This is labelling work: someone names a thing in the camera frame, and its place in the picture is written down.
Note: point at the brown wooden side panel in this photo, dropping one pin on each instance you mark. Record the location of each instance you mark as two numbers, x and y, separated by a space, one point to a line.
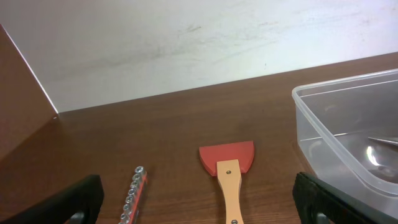
25 106

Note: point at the clear plastic container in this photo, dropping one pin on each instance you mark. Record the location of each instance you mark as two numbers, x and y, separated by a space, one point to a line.
342 126

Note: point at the orange black long-nose pliers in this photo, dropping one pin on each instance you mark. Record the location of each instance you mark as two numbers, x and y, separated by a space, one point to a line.
387 140

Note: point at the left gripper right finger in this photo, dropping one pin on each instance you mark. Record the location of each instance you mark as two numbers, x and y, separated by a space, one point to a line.
318 202

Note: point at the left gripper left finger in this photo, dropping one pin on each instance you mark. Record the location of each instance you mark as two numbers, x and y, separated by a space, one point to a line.
79 203

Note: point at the socket bit rail orange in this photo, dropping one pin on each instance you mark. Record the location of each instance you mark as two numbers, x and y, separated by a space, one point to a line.
135 196

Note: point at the orange scraper wooden handle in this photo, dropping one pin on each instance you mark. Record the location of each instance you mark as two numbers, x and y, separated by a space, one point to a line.
227 162

